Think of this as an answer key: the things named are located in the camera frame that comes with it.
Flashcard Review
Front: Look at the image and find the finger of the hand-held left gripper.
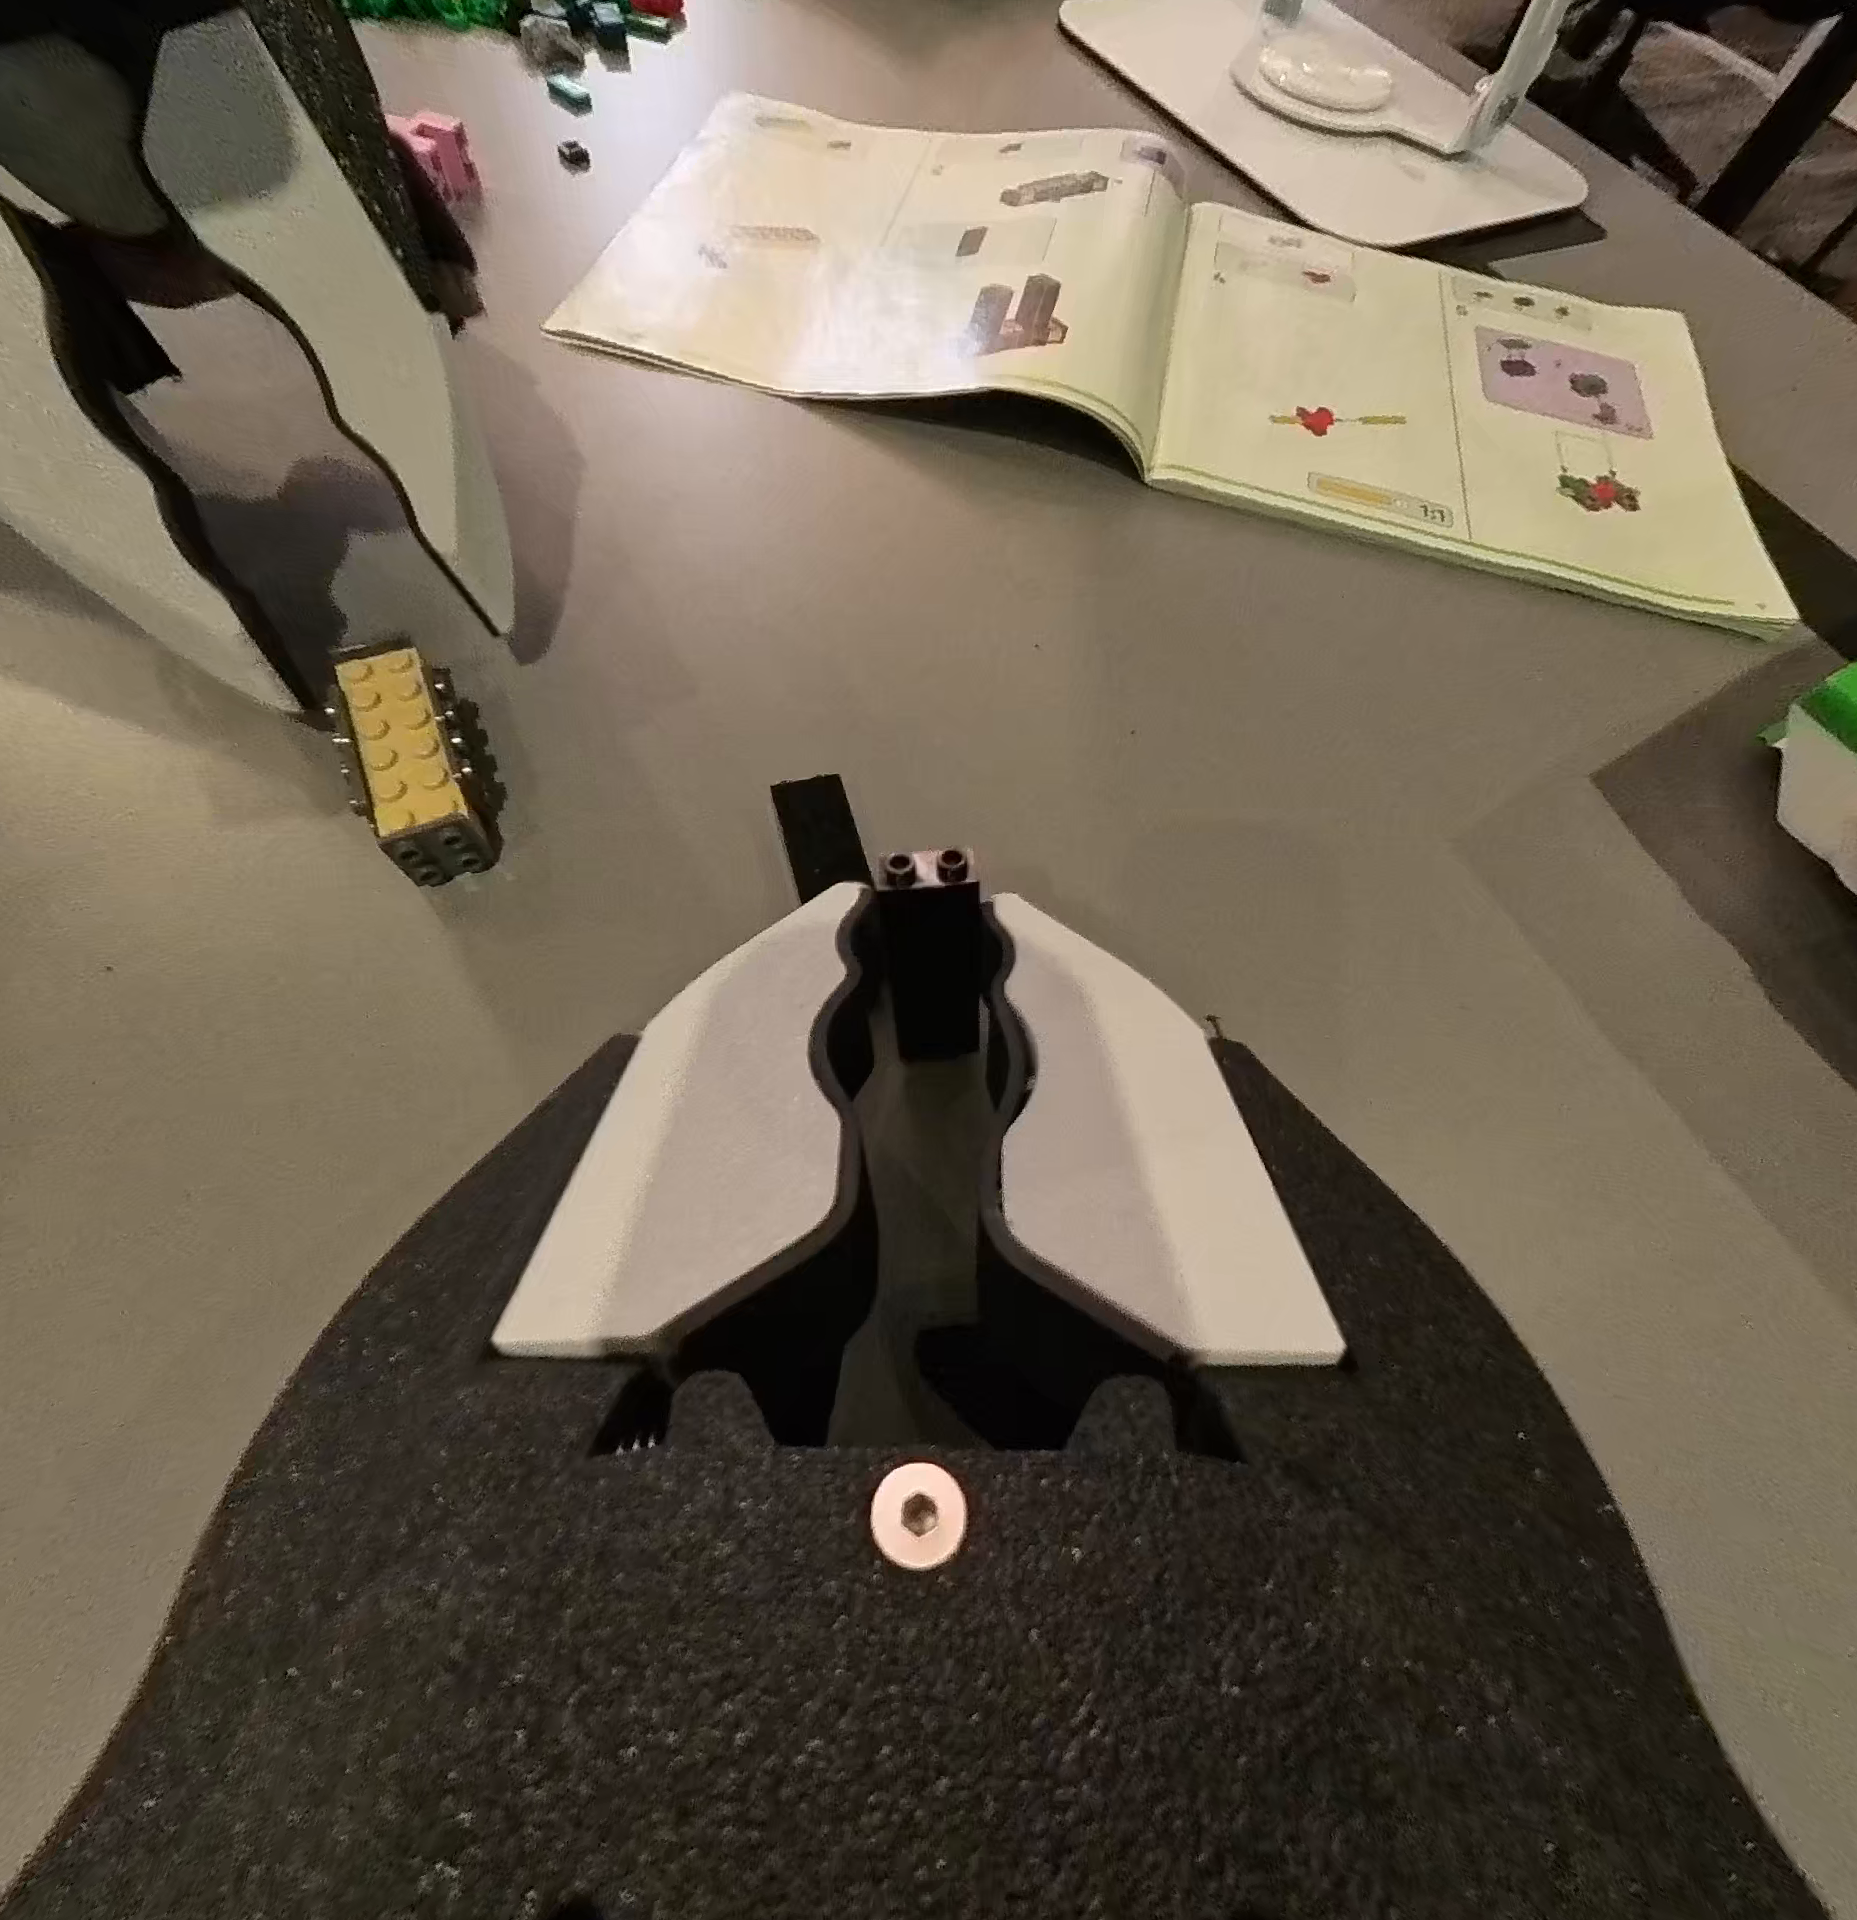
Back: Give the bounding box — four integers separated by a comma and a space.
0, 165, 333, 710
130, 11, 513, 634

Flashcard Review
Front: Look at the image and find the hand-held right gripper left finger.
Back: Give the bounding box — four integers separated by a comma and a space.
491, 881, 878, 1364

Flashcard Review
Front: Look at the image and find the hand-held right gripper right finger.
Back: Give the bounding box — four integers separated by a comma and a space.
988, 893, 1350, 1371

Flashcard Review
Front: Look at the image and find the long black brick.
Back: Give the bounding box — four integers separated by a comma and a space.
770, 775, 878, 909
871, 847, 981, 1065

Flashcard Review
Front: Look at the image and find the grey and yellow brick assembly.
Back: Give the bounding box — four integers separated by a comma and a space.
328, 643, 507, 896

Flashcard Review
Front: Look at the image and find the grey desk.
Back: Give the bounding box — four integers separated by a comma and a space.
0, 0, 1857, 1920

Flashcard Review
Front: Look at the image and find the pink brick figure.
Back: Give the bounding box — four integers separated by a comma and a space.
384, 109, 482, 213

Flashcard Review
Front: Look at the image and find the pile of small bricks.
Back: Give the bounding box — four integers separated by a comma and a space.
343, 0, 690, 107

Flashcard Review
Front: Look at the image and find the open instruction booklet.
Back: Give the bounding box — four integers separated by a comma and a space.
541, 94, 1803, 643

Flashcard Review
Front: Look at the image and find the green cardboard toy box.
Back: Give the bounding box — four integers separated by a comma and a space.
1759, 646, 1857, 918

